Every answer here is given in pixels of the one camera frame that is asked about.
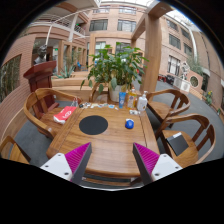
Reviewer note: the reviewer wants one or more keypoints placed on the round black mouse pad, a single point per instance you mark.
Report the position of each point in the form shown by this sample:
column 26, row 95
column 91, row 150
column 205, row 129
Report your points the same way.
column 93, row 125

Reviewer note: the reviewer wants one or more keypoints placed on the blue tube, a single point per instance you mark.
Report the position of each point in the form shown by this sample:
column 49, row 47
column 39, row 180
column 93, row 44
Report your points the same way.
column 122, row 96

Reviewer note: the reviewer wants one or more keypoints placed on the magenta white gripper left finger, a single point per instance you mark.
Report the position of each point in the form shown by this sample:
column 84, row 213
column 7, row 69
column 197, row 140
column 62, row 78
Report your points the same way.
column 70, row 166

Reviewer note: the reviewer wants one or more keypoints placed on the wooden chair near left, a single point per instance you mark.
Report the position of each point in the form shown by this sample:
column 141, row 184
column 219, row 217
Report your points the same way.
column 9, row 149

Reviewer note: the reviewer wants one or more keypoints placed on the yellow liquid bottle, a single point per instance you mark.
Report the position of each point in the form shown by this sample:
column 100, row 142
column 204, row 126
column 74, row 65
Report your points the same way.
column 132, row 96

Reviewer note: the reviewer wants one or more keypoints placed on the wooden table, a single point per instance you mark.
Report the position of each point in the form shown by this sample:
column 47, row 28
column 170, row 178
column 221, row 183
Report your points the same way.
column 111, row 150

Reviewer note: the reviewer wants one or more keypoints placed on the blue computer mouse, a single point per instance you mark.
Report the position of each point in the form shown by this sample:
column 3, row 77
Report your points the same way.
column 129, row 124

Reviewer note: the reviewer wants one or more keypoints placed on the potted green plant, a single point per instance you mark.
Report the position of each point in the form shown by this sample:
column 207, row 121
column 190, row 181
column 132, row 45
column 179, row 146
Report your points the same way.
column 119, row 69

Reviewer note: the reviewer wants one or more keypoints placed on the wooden armchair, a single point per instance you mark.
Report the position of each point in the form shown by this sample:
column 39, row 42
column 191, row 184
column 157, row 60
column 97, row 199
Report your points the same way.
column 99, row 97
column 42, row 105
column 198, row 132
column 161, row 110

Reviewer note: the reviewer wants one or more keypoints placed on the red wooden pedestal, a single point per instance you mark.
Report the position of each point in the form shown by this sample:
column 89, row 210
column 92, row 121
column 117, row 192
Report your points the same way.
column 39, row 76

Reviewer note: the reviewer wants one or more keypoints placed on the wooden armchair far centre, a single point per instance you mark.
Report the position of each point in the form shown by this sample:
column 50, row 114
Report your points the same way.
column 99, row 97

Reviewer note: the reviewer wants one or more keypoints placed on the wooden armchair near right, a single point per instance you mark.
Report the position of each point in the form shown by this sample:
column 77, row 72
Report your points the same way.
column 198, row 132

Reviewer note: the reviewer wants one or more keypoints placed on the red white bag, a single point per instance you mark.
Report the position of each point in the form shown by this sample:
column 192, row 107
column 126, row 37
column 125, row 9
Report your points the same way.
column 64, row 114

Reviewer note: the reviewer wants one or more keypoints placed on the white pump bottle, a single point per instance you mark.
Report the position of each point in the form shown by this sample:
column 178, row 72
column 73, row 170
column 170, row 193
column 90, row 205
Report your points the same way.
column 142, row 102

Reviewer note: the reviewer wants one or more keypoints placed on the dark bust statue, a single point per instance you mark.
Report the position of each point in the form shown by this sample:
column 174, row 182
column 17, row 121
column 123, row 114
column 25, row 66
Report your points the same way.
column 41, row 54

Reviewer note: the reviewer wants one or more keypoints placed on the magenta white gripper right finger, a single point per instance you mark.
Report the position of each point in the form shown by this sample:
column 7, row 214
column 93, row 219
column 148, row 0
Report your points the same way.
column 153, row 166

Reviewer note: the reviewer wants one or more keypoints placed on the wooden armchair far right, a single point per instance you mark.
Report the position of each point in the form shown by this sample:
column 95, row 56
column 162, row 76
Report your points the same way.
column 161, row 110

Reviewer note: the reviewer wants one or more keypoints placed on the wooden armchair left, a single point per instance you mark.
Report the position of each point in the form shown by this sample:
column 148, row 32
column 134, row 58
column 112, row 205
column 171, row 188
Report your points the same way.
column 42, row 105

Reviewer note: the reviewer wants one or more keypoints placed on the white statue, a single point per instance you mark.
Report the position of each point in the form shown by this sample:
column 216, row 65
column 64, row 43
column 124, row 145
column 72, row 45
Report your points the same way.
column 185, row 68

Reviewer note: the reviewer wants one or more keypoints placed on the black notebook on chair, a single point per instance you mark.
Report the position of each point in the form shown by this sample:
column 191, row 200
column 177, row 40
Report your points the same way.
column 177, row 143

